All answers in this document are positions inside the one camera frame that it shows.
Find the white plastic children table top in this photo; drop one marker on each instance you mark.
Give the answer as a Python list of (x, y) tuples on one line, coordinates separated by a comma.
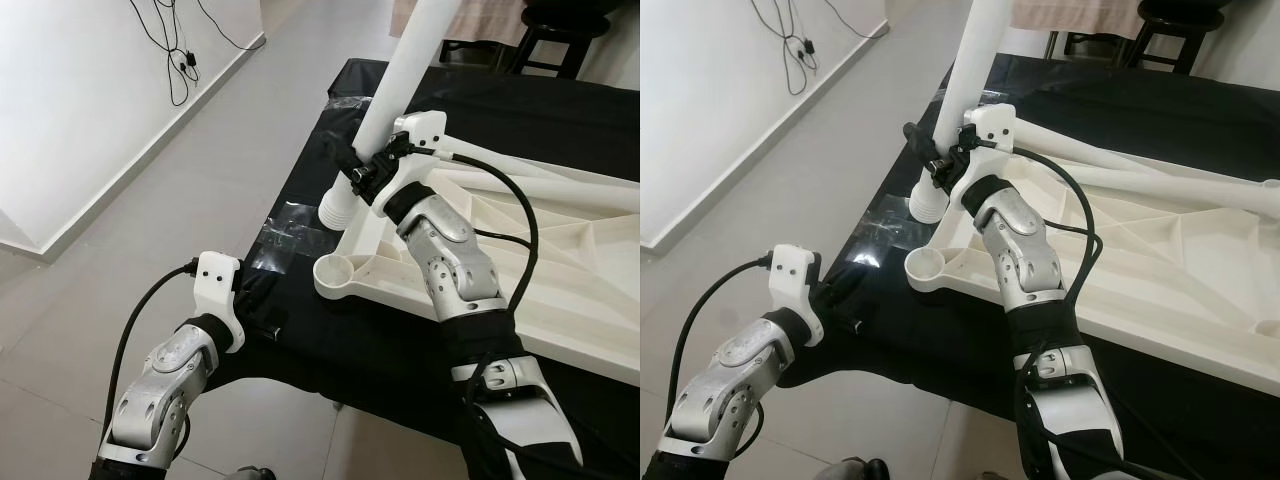
[(580, 290), (1180, 290)]

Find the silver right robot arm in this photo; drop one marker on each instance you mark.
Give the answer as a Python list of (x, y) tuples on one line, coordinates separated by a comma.
[(450, 265), (1025, 260)]

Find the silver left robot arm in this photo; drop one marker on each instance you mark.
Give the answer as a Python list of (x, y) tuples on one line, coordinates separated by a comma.
[(160, 385), (730, 385)]

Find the beige cloth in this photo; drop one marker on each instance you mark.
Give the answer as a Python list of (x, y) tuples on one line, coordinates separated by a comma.
[(1080, 12), (470, 18)]

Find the black stool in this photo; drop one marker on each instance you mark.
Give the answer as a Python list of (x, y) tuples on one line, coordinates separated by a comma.
[(555, 35), (1175, 30)]

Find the black tablecloth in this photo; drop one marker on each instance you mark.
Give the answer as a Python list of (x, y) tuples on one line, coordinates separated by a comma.
[(900, 330), (330, 330)]

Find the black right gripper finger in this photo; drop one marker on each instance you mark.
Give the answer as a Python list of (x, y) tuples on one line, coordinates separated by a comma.
[(335, 150), (918, 138), (360, 185), (942, 175)]

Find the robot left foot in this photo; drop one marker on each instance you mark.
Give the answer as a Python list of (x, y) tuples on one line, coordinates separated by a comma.
[(865, 470), (250, 473)]

